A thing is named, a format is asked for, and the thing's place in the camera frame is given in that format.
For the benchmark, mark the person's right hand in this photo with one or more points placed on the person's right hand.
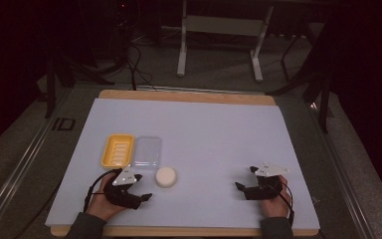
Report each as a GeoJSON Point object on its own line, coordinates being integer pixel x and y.
{"type": "Point", "coordinates": [277, 207]}

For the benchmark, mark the clear plastic container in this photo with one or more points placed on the clear plastic container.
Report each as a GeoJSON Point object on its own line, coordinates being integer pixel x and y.
{"type": "Point", "coordinates": [147, 152]}

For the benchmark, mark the white round soap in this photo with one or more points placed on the white round soap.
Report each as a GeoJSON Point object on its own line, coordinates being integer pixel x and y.
{"type": "Point", "coordinates": [166, 177]}

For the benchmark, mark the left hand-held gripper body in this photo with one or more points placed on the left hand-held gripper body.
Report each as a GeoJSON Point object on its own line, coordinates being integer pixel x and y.
{"type": "Point", "coordinates": [121, 195]}

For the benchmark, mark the white foam mat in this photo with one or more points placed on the white foam mat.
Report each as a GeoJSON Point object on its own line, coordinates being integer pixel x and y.
{"type": "Point", "coordinates": [212, 142]}

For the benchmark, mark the yellow soap dish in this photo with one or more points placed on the yellow soap dish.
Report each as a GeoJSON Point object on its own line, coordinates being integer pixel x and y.
{"type": "Point", "coordinates": [117, 151]}

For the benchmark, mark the black tripod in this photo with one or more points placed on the black tripod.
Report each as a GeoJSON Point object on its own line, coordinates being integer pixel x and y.
{"type": "Point", "coordinates": [318, 89]}
{"type": "Point", "coordinates": [59, 73]}

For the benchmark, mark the metal floor rail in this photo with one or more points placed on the metal floor rail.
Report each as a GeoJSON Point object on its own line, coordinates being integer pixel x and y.
{"type": "Point", "coordinates": [341, 172]}
{"type": "Point", "coordinates": [16, 172]}

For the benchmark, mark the wooden table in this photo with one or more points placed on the wooden table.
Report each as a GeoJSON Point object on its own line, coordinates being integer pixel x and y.
{"type": "Point", "coordinates": [185, 97]}

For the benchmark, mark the person's left hand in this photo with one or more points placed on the person's left hand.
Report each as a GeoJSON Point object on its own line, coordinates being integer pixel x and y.
{"type": "Point", "coordinates": [99, 205]}

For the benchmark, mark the white metal stand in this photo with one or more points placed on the white metal stand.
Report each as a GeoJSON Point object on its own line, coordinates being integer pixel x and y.
{"type": "Point", "coordinates": [224, 26]}

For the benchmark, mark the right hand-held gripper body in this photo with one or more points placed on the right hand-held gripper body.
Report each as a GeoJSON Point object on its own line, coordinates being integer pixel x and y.
{"type": "Point", "coordinates": [265, 191]}

